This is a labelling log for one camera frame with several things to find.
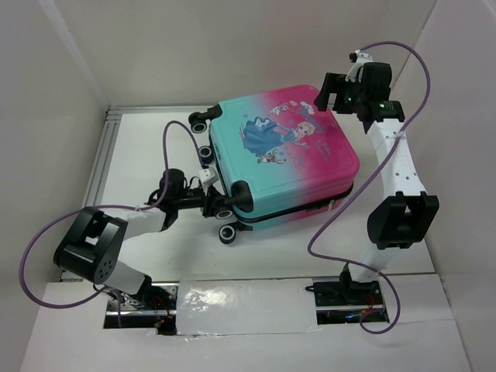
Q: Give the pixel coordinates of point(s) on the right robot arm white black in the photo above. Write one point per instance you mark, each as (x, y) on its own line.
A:
(407, 210)

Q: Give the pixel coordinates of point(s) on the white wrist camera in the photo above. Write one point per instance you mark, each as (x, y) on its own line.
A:
(358, 58)
(208, 176)

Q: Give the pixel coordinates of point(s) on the shiny white taped sheet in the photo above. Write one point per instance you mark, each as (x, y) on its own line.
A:
(252, 307)

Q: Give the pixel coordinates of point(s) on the pink children's suitcase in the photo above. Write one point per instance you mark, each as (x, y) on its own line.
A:
(278, 156)

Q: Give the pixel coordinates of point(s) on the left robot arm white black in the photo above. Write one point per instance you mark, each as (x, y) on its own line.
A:
(91, 246)

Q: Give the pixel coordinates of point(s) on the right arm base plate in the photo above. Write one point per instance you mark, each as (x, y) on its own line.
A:
(336, 304)

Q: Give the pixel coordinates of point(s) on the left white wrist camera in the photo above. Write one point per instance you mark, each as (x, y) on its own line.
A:
(208, 176)

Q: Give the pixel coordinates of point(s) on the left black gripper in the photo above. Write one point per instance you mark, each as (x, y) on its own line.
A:
(213, 202)

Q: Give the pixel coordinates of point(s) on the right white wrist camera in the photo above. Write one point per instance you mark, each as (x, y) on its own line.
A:
(358, 58)

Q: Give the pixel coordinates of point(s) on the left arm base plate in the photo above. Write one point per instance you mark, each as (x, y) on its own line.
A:
(158, 313)

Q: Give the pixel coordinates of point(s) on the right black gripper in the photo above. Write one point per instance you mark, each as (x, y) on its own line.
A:
(340, 93)

